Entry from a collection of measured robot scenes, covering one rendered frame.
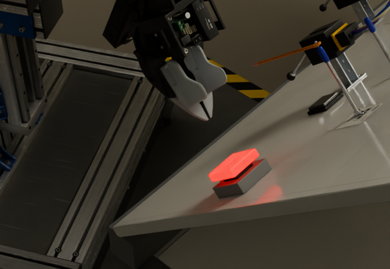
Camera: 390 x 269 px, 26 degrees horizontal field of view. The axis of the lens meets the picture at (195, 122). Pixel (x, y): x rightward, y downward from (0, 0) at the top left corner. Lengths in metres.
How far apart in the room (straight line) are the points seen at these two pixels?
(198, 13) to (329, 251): 0.53
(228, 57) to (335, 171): 1.99
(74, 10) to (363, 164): 2.32
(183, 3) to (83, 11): 2.17
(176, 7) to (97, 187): 1.28
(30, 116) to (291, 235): 1.01
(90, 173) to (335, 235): 0.99
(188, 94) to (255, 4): 2.13
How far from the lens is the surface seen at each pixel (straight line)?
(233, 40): 2.95
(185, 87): 0.99
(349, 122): 1.05
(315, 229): 1.37
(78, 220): 2.12
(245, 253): 1.33
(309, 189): 0.90
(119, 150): 2.26
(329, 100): 1.17
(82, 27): 3.03
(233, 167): 1.02
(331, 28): 1.19
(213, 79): 1.01
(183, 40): 0.95
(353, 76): 1.23
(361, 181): 0.84
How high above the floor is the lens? 1.87
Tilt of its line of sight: 45 degrees down
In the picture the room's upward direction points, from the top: straight up
